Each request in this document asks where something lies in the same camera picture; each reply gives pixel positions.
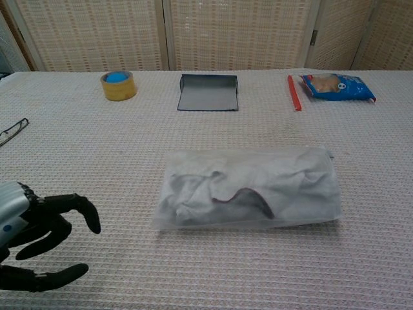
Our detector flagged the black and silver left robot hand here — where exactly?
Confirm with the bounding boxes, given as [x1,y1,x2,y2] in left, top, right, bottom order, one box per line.
[0,180,102,293]

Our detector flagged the transparent plastic bag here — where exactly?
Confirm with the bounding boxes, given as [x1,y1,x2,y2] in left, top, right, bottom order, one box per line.
[151,145,343,231]

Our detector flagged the grey garment with dark trim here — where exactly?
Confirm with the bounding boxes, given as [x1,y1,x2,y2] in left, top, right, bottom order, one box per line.
[163,150,341,227]

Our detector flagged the blue snack packet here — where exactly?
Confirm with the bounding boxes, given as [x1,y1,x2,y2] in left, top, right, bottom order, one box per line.
[298,73,378,104]

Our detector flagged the black-rimmed eyeglasses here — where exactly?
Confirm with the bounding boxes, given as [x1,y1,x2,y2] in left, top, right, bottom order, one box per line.
[0,118,30,147]

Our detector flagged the yellow packing tape roll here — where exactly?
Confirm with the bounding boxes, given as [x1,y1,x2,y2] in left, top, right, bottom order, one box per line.
[100,70,137,102]

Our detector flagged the white waffle-weave tablecloth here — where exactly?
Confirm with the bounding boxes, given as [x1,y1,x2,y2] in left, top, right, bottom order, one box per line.
[0,69,413,310]

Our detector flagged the woven folding screen panel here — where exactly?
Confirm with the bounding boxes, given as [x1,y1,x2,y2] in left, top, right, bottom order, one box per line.
[351,0,413,71]
[6,0,168,72]
[0,0,36,74]
[305,0,378,70]
[162,0,320,72]

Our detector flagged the grey open box tray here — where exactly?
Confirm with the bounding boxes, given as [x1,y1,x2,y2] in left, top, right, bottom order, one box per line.
[176,74,239,112]

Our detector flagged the red plastic stick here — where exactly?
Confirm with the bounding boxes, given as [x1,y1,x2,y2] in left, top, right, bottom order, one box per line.
[287,75,302,112]

